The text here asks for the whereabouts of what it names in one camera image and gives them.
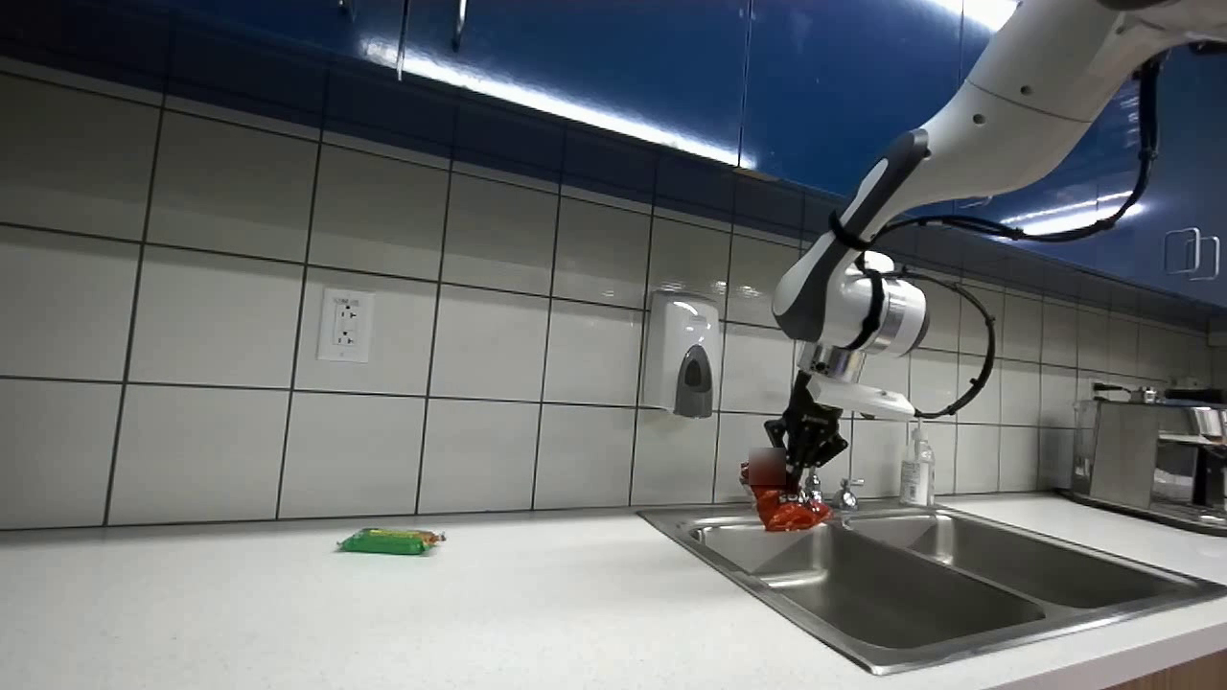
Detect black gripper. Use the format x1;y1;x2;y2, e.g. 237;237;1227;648
762;371;856;504

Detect red Doritos chip bag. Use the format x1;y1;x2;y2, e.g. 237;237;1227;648
738;454;837;538

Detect stainless steel double sink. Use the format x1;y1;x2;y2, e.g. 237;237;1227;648
641;500;1227;677

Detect clear dish soap bottle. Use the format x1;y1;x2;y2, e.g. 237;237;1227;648
898;418;938;511

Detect silver countertop appliance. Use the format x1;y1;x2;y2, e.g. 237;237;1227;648
1068;385;1227;538

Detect green sponge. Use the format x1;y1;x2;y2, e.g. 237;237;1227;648
336;522;449;560

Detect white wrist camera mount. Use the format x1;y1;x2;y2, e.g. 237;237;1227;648
800;368;918;427

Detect white wall soap dispenser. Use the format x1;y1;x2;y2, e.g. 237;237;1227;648
637;288;728;421

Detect blue wall cabinets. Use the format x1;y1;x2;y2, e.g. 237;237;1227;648
0;0;1227;325

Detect white wall outlet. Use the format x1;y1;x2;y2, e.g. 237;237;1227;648
316;283;374;368

